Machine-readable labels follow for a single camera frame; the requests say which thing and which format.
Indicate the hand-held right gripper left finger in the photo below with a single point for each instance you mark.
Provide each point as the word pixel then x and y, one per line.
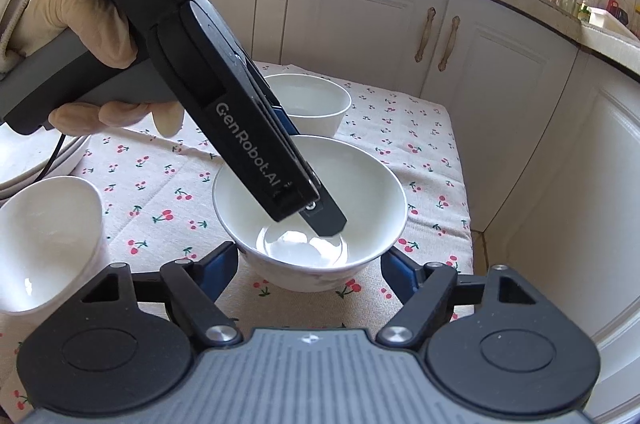
pixel 220 269

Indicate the white pink-floral bowl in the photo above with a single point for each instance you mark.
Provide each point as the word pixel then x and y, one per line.
pixel 320 97
pixel 35 234
pixel 360 194

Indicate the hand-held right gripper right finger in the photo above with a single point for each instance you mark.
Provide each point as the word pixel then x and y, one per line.
pixel 400 274

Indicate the cherry-print tablecloth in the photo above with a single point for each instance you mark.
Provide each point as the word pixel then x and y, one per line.
pixel 165 184

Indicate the white kitchen cabinet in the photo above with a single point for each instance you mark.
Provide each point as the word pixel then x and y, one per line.
pixel 515 104

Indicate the person's left hand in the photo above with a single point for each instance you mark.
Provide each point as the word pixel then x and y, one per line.
pixel 60 4

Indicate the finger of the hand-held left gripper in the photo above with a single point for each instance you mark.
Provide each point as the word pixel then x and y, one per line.
pixel 327 220
pixel 283 120

